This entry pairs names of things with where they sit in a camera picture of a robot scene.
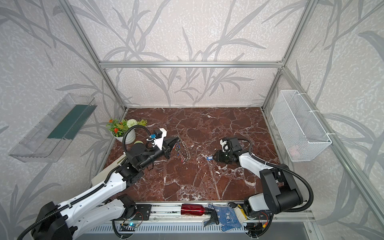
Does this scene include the aluminium frame post right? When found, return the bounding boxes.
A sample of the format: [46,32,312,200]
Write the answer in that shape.
[261,0,318,112]

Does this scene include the clear plastic wall shelf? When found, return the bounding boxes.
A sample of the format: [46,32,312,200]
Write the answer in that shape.
[9,94,98,163]

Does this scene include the red bottle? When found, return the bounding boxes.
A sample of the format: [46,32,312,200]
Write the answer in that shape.
[181,204,213,216]

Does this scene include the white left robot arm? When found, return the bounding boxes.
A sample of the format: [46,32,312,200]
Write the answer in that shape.
[18,127,180,240]

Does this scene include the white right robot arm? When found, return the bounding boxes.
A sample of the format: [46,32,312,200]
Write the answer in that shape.
[213,137,314,219]

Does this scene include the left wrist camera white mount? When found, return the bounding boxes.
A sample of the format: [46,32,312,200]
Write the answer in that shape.
[149,128,167,150]

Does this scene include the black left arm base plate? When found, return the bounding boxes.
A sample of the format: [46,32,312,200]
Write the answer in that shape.
[128,204,152,222]

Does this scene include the aluminium frame crossbar back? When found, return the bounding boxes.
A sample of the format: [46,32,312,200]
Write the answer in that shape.
[99,61,282,69]

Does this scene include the white wire mesh basket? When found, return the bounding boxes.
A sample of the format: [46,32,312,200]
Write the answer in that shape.
[271,90,332,162]

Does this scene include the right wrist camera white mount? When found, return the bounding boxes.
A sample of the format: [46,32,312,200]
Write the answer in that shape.
[220,139,228,152]

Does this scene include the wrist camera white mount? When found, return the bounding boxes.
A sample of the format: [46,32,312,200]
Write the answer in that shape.
[149,128,167,150]
[220,139,228,152]

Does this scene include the potted artificial flower plant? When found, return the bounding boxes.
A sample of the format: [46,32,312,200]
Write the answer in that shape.
[106,119,148,143]

